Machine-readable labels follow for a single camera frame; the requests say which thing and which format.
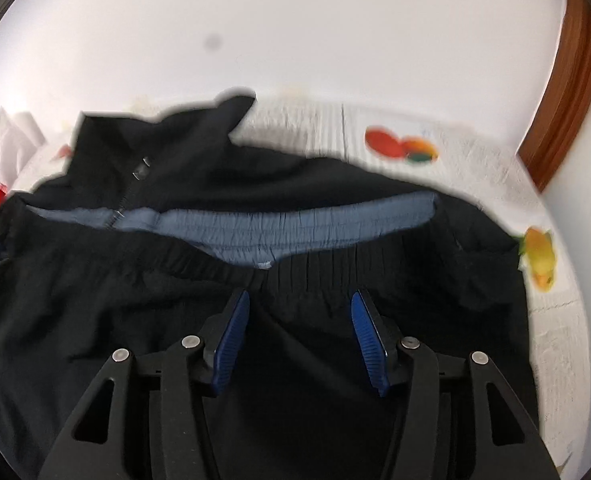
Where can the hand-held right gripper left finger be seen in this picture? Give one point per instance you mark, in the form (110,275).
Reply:
(231,342)

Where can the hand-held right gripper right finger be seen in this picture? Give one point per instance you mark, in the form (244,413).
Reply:
(370,342)

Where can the black white blue jacket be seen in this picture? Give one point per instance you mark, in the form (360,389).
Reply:
(125,285)

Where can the fruit print bed sheet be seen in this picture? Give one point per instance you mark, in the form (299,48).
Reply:
(475,185)

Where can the white plastic bag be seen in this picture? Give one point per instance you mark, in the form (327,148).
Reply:
(10,135)

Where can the brown wooden door frame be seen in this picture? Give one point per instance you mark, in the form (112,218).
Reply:
(570,85)

